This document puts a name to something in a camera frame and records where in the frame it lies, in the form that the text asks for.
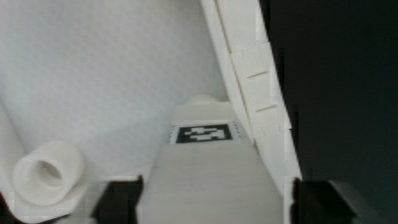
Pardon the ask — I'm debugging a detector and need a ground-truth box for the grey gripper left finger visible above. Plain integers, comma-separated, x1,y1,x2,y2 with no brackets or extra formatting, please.
90,178,143,224

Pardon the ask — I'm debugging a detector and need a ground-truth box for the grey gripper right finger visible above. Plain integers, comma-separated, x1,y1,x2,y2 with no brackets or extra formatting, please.
289,179,385,224

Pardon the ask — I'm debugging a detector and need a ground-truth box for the white desk tabletop tray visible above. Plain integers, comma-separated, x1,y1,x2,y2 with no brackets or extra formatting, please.
0,0,299,224

